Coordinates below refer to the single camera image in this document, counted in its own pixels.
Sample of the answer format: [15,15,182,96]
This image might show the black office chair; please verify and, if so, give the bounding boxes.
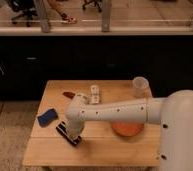
[5,0,37,27]

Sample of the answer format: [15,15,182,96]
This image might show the orange plate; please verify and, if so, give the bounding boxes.
[111,122,144,137]

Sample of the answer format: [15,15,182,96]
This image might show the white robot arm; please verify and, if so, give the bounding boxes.
[66,90,193,171]

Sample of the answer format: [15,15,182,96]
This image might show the small red-brown object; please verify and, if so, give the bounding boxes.
[62,92,75,99]

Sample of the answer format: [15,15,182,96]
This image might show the blue sponge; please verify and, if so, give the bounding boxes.
[37,109,58,127]

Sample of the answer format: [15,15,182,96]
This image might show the person's foot with sandal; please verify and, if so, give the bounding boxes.
[61,13,77,24]

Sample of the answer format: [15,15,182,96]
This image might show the clear plastic cup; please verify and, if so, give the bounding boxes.
[132,77,149,98]

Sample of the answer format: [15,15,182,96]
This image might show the black striped whiteboard eraser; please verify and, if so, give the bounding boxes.
[56,121,82,146]

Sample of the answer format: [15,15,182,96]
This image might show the white rectangular block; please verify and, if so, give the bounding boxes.
[90,85,100,104]

